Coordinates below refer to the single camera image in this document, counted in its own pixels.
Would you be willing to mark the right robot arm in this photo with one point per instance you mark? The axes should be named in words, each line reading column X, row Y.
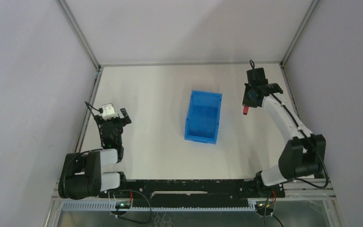
column 302, row 157

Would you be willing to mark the right controller board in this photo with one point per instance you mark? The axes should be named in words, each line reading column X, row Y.
column 263, row 209

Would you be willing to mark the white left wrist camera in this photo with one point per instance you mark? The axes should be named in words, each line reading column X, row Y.
column 108, row 112

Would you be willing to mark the grey slotted cable duct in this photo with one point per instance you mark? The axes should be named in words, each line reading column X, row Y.
column 89, row 206

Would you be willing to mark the left controller board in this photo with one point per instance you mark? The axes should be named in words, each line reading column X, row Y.
column 122, row 205

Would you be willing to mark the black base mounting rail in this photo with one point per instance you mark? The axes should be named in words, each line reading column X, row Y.
column 201, row 194

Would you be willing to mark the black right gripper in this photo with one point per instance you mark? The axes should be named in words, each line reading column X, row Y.
column 246, row 101

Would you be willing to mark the blue plastic bin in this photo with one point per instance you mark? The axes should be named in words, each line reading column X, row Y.
column 203, row 117

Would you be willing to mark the red handled screwdriver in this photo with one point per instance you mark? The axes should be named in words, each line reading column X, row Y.
column 245, row 110

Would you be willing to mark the controller board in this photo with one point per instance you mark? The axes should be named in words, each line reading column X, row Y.
column 122, row 205
column 263, row 209

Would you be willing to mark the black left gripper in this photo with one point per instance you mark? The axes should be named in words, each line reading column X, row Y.
column 114, row 120

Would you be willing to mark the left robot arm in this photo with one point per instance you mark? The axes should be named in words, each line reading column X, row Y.
column 82, row 174

